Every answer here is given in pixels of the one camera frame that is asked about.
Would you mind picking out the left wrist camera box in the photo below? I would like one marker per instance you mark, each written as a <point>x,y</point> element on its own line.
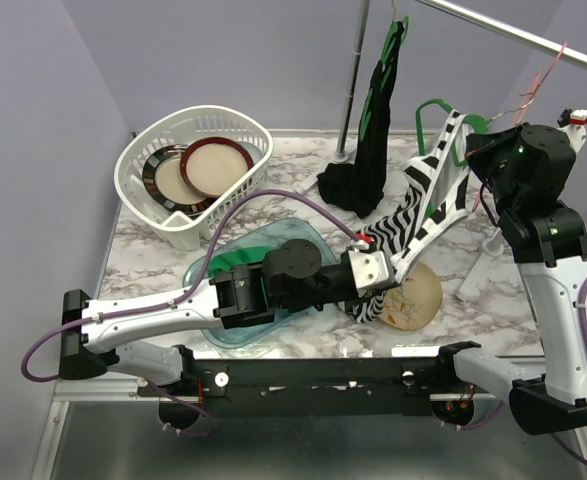
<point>371,267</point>

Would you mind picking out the pink wire hanger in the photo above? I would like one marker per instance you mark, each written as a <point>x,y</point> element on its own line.
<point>528,97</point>

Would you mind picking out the black white striped tank top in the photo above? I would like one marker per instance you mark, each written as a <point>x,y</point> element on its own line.
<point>403,237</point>

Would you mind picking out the red rimmed plate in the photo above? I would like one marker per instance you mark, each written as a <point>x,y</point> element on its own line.
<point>212,166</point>

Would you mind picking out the clear blue plastic tray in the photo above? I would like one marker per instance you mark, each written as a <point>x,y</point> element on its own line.
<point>274,236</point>

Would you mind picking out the green tank top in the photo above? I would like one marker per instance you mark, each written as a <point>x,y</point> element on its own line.
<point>223,261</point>

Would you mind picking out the green hanger with black top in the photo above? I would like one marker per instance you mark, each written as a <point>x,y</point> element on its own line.
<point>376,107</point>

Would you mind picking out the white plastic dish basket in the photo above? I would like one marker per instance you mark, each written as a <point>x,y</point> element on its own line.
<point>185,127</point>

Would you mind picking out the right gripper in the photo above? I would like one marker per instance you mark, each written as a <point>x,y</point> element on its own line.
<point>482,145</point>

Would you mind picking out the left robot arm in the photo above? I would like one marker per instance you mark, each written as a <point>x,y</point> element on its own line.
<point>292,277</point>

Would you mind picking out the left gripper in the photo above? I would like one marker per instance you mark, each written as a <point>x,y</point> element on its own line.
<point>365,294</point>

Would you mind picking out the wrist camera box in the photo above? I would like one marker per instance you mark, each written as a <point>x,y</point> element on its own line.
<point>574,124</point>
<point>371,267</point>

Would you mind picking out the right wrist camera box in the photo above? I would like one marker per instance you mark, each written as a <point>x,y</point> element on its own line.
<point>574,124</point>

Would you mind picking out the green hanger with striped top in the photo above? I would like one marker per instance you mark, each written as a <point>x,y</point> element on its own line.
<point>443,125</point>

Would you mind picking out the beige bird pattern plate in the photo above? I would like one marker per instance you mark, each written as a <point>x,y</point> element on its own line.
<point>415,303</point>

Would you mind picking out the metal clothes rack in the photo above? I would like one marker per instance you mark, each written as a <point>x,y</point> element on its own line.
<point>493,245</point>

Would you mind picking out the black rimmed plate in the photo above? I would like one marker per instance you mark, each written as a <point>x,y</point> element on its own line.
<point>162,180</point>

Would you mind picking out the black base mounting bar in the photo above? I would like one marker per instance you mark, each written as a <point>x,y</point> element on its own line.
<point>405,385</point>

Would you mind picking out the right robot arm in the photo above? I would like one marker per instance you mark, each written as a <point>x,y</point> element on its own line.
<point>526,169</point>

